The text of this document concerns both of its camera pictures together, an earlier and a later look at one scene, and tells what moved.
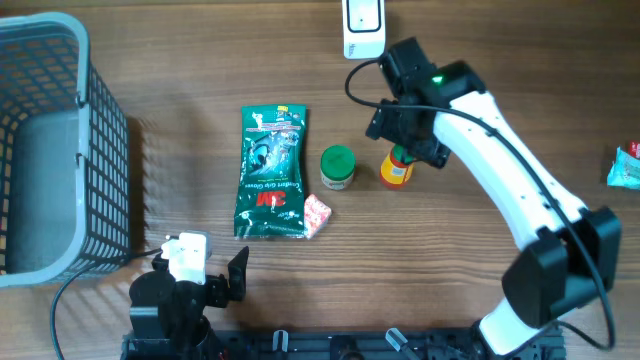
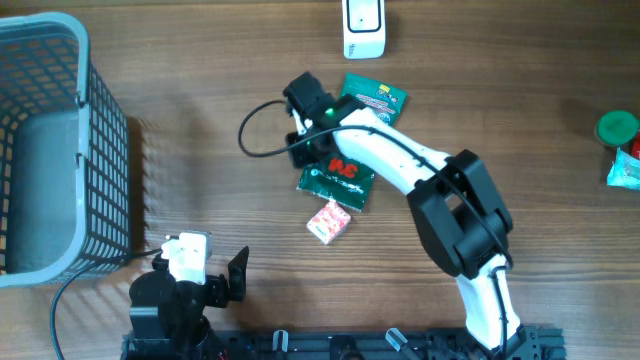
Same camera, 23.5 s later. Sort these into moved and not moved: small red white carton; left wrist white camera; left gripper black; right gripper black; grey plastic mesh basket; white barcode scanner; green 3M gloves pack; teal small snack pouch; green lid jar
Moved: green lid jar; small red white carton; right gripper black; green 3M gloves pack
Not moved: grey plastic mesh basket; teal small snack pouch; left wrist white camera; left gripper black; white barcode scanner
